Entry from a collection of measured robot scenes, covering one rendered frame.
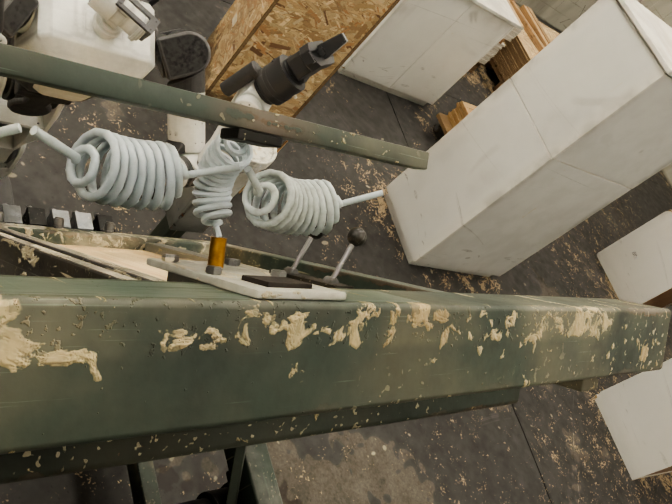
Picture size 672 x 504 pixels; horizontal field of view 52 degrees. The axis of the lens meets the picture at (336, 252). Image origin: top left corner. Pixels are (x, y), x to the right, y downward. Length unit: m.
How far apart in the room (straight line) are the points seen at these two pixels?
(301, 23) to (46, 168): 1.37
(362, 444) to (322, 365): 2.65
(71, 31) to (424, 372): 1.09
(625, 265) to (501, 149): 2.74
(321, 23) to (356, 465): 2.08
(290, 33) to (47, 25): 2.11
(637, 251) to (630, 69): 2.95
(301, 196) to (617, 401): 4.40
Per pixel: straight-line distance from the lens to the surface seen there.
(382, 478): 3.26
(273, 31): 3.52
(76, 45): 1.55
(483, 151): 3.90
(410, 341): 0.68
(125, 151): 0.60
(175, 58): 1.66
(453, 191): 3.97
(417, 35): 4.97
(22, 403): 0.48
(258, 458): 1.87
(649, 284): 6.23
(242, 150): 0.66
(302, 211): 0.73
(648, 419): 4.93
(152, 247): 1.80
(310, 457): 3.03
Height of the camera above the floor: 2.26
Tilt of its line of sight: 37 degrees down
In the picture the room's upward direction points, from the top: 50 degrees clockwise
